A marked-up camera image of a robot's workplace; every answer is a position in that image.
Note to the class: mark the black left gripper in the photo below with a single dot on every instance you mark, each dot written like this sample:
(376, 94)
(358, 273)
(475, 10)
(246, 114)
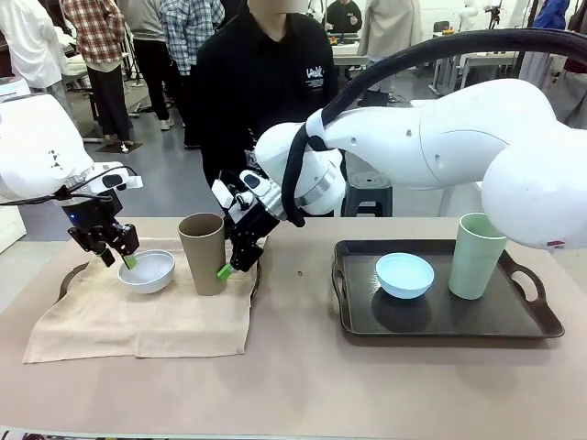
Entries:
(91, 220)

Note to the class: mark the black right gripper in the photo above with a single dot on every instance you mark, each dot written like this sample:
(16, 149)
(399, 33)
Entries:
(250, 238)

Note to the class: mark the brown tall cup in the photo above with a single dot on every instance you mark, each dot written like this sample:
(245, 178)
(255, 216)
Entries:
(202, 261)

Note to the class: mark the white bowl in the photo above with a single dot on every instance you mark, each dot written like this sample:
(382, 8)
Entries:
(147, 275)

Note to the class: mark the beige cloth mat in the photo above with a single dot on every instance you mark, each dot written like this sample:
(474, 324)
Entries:
(137, 325)

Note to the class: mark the light blue bowl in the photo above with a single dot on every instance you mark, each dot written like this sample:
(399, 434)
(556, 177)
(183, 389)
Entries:
(406, 277)

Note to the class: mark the pale green tall cup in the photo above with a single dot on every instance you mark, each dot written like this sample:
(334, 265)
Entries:
(474, 261)

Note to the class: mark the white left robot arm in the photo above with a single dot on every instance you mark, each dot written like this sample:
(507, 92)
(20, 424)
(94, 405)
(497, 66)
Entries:
(41, 151)

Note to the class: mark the dark brown tray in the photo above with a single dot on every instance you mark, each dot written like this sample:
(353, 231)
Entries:
(73, 279)
(449, 316)

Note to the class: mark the dark grey plastic stool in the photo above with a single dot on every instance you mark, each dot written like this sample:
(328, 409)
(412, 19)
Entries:
(369, 194)

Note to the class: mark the person in black shirt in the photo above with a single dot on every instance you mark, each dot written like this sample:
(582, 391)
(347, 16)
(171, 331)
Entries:
(266, 82)

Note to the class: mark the white air purifier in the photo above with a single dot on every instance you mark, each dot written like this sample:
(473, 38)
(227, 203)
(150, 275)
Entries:
(11, 87)

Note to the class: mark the person in red plaid shirt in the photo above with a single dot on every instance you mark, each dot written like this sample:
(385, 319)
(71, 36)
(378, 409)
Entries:
(98, 50)

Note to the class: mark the person in white shirt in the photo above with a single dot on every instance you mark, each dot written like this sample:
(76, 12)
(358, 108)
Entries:
(32, 50)

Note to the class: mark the person in blue plaid shirt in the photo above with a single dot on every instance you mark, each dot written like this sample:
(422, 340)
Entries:
(183, 41)

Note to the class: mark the seated person in black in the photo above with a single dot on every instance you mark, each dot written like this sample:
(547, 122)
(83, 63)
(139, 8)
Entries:
(344, 16)

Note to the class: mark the person in beige coat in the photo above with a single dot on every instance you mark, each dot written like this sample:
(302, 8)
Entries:
(390, 27)

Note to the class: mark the person in blue jacket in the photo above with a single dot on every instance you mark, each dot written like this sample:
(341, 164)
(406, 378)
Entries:
(548, 16)

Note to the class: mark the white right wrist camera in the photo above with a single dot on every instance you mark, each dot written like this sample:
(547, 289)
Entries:
(238, 192)

